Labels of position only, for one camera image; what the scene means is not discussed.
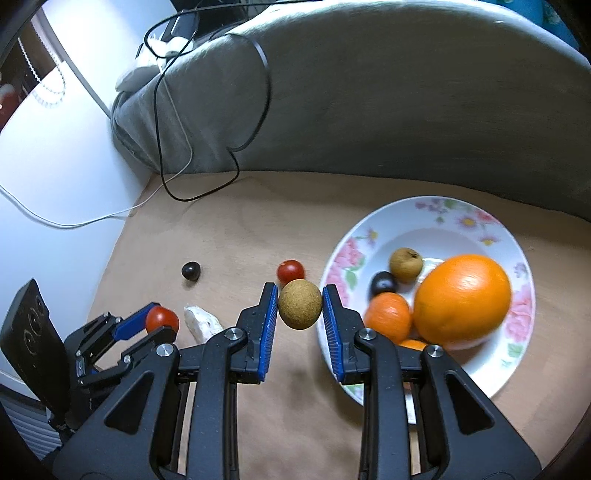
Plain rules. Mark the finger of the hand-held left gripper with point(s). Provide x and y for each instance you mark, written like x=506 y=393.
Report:
x=131 y=325
x=143 y=346

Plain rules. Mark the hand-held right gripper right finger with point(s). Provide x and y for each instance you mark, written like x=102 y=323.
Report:
x=333 y=337

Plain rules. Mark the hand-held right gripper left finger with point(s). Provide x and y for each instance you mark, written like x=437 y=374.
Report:
x=267 y=332

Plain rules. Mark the red cherry tomato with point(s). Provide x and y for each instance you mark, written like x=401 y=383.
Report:
x=291 y=271
x=162 y=319

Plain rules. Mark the brown longan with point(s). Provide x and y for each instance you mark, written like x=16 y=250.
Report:
x=300 y=304
x=406 y=264

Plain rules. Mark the small tangerine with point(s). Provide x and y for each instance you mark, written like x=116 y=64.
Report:
x=388 y=318

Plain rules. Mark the dark grape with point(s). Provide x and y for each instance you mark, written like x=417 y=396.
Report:
x=190 y=271
x=383 y=284

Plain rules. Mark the large orange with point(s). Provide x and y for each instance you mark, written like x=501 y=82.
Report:
x=461 y=300

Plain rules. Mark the white floral plate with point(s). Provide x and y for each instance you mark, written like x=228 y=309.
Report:
x=461 y=230

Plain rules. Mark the white lumpy object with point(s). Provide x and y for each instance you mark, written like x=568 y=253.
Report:
x=203 y=323

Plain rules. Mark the grey slatted panel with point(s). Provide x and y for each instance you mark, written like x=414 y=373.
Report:
x=23 y=424

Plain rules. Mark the grey blanket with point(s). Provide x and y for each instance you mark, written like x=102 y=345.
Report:
x=369 y=92

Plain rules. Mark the white charger plug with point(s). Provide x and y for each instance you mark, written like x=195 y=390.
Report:
x=171 y=46

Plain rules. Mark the black power adapter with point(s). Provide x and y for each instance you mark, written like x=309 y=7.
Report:
x=182 y=23

